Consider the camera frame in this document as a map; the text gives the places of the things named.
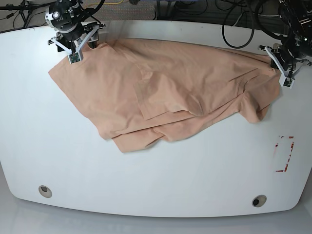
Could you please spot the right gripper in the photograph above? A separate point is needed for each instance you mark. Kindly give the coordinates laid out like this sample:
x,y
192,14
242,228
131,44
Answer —
x,y
70,37

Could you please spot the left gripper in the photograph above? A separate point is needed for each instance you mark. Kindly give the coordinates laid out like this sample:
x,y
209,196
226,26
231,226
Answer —
x,y
289,59

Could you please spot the peach T-shirt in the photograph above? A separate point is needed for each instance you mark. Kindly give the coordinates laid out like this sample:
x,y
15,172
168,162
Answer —
x,y
139,91

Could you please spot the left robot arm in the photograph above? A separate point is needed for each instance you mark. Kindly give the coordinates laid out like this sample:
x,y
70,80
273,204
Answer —
x,y
295,14

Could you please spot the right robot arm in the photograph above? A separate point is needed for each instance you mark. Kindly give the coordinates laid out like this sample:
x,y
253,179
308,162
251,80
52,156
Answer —
x,y
71,12

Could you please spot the black tripod stand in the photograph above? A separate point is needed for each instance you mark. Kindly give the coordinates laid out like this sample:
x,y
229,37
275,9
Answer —
x,y
25,10

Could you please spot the red tape rectangle marking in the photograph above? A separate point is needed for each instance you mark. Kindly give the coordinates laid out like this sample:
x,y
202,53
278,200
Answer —
x,y
282,153

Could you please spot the right table grommet hole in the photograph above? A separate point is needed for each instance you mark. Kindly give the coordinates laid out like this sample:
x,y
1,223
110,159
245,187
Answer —
x,y
259,201

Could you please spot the table grommet hole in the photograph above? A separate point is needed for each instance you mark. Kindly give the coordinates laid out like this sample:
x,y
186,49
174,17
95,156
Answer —
x,y
259,201
45,191

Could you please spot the left table grommet hole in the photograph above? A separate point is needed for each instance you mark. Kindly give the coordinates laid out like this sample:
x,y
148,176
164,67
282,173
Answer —
x,y
45,191

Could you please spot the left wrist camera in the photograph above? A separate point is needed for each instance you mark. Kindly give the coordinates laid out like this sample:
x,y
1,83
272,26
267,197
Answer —
x,y
286,82

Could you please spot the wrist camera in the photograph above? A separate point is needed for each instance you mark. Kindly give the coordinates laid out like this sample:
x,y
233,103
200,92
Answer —
x,y
286,82
75,57

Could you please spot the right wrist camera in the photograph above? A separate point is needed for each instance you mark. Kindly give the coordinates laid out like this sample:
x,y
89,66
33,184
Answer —
x,y
75,57

